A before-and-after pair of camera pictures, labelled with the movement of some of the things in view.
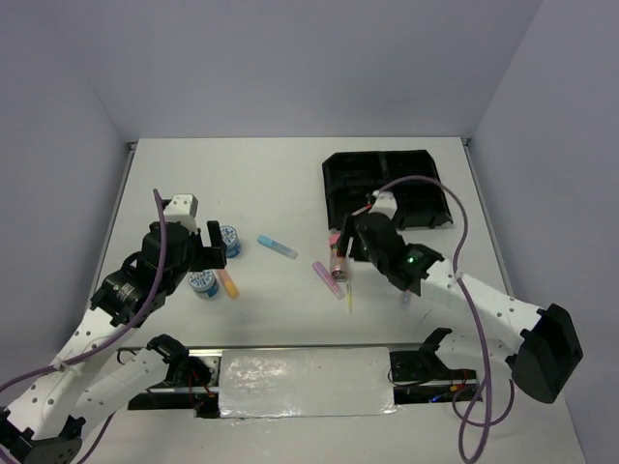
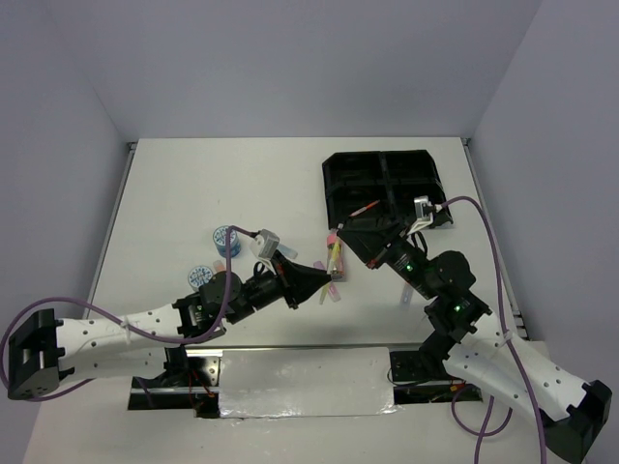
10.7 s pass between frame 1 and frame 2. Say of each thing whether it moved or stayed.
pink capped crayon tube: stayed
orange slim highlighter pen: stayed
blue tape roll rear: stayed
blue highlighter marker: stayed
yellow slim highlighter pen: moved
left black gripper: moved
